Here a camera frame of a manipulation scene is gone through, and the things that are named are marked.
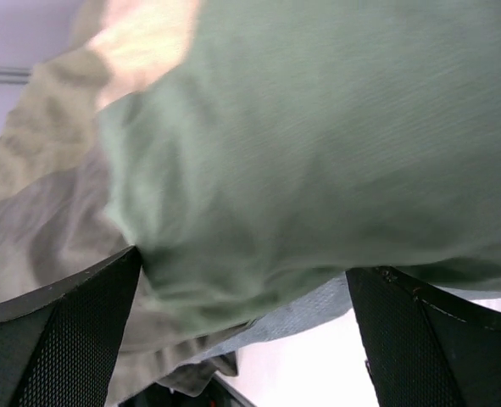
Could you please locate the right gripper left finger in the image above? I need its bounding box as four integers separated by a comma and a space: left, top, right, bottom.
0, 248, 141, 407

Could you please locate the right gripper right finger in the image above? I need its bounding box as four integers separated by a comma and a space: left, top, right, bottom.
346, 267, 501, 407

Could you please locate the white pillow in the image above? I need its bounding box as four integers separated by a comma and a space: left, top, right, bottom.
202, 273, 352, 360

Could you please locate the patchwork green beige pillowcase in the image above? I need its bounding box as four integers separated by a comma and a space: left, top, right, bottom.
0, 1, 501, 405

